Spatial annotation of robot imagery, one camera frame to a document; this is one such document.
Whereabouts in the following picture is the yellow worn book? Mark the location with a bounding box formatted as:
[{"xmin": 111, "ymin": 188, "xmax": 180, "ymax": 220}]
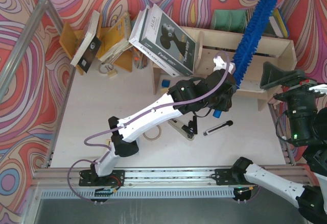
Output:
[{"xmin": 98, "ymin": 12, "xmax": 132, "ymax": 64}]

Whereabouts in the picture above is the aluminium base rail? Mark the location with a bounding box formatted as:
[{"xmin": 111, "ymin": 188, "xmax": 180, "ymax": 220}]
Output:
[{"xmin": 32, "ymin": 167, "xmax": 307, "ymax": 188}]

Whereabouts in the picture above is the green desk organizer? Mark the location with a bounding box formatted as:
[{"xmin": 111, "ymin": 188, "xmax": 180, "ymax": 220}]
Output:
[{"xmin": 210, "ymin": 10, "xmax": 249, "ymax": 34}]

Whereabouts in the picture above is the pencil cup with pencils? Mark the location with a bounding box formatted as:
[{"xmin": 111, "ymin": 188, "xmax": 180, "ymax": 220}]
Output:
[{"xmin": 132, "ymin": 47, "xmax": 148, "ymax": 69}]

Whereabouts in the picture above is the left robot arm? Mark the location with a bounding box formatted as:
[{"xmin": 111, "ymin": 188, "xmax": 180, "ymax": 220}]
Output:
[{"xmin": 92, "ymin": 69, "xmax": 237, "ymax": 177}]

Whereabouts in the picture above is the orange wooden book stand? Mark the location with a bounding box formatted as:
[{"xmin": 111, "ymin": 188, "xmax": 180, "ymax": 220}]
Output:
[{"xmin": 59, "ymin": 14, "xmax": 132, "ymax": 72}]

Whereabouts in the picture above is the blue eraser block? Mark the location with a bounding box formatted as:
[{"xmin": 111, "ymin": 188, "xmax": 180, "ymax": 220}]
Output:
[{"xmin": 161, "ymin": 79, "xmax": 170, "ymax": 88}]

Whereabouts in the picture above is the beige black stapler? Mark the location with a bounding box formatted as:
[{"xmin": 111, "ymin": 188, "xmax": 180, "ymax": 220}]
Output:
[{"xmin": 168, "ymin": 118, "xmax": 195, "ymax": 141}]

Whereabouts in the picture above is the beige masking tape roll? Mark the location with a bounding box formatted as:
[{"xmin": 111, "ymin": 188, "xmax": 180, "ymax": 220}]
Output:
[{"xmin": 143, "ymin": 125, "xmax": 162, "ymax": 141}]

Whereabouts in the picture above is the black clip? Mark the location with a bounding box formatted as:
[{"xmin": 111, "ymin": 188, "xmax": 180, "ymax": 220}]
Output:
[{"xmin": 189, "ymin": 115, "xmax": 198, "ymax": 135}]

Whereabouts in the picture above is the blue covered notebook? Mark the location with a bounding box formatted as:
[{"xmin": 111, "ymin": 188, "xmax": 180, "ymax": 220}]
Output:
[{"xmin": 269, "ymin": 8, "xmax": 290, "ymax": 39}]

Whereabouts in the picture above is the black white paperback book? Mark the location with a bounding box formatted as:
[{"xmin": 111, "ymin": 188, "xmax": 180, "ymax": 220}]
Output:
[{"xmin": 70, "ymin": 10, "xmax": 101, "ymax": 75}]

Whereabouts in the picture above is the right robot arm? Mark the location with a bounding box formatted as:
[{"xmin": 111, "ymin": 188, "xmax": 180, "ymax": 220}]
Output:
[{"xmin": 231, "ymin": 62, "xmax": 326, "ymax": 223}]

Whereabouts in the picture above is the Twins story book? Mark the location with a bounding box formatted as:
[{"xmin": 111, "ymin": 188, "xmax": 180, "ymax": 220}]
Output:
[{"xmin": 140, "ymin": 4, "xmax": 196, "ymax": 76}]

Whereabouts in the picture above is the spiral notebook white cover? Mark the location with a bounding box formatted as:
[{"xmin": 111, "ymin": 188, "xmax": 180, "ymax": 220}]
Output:
[{"xmin": 240, "ymin": 80, "xmax": 264, "ymax": 92}]

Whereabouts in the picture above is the white Chokladfabriken book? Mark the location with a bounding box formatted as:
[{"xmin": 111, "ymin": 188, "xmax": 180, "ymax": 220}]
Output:
[{"xmin": 129, "ymin": 6, "xmax": 181, "ymax": 77}]

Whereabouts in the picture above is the blue fluffy duster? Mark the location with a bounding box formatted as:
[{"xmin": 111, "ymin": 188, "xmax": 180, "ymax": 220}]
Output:
[{"xmin": 213, "ymin": 0, "xmax": 279, "ymax": 119}]

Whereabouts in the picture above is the light wooden bookshelf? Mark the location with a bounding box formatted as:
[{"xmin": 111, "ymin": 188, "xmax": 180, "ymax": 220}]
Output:
[{"xmin": 150, "ymin": 26, "xmax": 297, "ymax": 111}]

